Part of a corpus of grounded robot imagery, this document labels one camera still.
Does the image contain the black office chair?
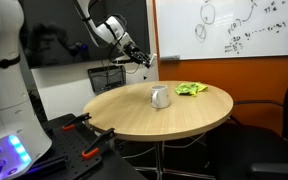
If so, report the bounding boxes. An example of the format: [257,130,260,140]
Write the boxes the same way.
[204,62,288,180]

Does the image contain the whiteboard with writing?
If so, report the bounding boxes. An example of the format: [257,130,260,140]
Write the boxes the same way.
[153,0,288,62]

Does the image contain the black wall cable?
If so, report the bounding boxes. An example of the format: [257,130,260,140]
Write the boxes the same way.
[99,57,142,88]

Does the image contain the round wooden table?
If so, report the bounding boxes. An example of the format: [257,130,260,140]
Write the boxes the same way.
[83,80,234,180]

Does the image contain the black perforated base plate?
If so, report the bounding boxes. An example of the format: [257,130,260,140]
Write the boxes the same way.
[15,113,148,180]

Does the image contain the white cable under table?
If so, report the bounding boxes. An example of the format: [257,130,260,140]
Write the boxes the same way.
[121,131,208,161]

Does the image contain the yellow-green crumpled cloth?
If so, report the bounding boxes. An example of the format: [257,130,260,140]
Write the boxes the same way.
[174,82,209,98]

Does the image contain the black wall monitor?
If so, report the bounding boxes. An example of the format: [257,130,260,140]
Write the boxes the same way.
[17,0,151,70]

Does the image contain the white ceramic mug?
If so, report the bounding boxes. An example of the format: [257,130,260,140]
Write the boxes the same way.
[150,84,171,110]

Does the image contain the black mesh wall box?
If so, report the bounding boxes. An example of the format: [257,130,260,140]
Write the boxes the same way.
[87,64,128,94]

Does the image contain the grey whiteboard eraser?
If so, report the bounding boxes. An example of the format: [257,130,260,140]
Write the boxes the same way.
[158,55,181,62]

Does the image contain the black clamp with orange tips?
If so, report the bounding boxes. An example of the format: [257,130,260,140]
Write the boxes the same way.
[61,112,92,132]
[81,127,116,160]

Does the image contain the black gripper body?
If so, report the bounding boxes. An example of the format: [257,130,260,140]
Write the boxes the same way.
[123,42,150,66]

